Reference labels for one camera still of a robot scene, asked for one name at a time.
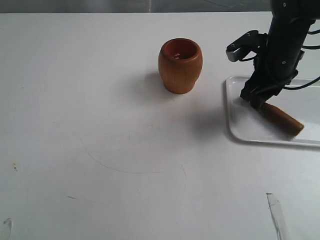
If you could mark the clear tape strip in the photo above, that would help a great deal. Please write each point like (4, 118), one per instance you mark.
(278, 218)

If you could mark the brown wooden cup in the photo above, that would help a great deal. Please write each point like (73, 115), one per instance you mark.
(180, 63)

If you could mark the brown wooden cylinder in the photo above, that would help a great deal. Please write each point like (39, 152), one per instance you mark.
(281, 120)

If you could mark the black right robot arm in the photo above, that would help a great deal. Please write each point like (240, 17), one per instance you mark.
(293, 16)

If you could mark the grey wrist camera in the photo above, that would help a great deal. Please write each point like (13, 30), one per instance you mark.
(246, 47)

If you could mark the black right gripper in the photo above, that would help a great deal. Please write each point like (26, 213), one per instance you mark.
(274, 68)

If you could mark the white rectangular tray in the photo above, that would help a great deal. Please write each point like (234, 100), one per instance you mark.
(247, 125)

